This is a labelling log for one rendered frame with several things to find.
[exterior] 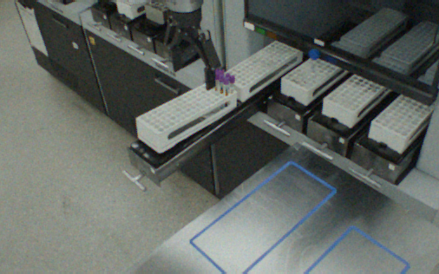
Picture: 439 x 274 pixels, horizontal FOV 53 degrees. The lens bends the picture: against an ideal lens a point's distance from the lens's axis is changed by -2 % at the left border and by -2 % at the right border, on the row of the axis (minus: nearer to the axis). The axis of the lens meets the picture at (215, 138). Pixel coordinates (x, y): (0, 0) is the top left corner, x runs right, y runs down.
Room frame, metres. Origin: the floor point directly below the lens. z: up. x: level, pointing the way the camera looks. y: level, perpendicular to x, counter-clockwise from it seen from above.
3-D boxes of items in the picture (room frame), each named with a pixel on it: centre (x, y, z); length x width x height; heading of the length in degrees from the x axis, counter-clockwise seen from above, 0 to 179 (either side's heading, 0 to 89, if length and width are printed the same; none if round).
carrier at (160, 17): (1.62, 0.18, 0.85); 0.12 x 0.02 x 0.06; 42
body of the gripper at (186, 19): (1.02, 0.04, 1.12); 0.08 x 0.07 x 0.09; 41
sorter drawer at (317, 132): (1.13, -0.56, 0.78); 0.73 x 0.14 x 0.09; 131
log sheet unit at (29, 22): (2.46, 1.04, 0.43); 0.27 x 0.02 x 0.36; 41
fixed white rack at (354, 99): (1.04, -0.46, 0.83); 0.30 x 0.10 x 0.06; 131
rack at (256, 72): (1.20, -0.17, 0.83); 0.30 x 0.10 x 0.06; 131
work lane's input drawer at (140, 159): (1.08, -0.04, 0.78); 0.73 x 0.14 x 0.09; 131
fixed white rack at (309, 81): (1.16, -0.35, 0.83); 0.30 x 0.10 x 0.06; 131
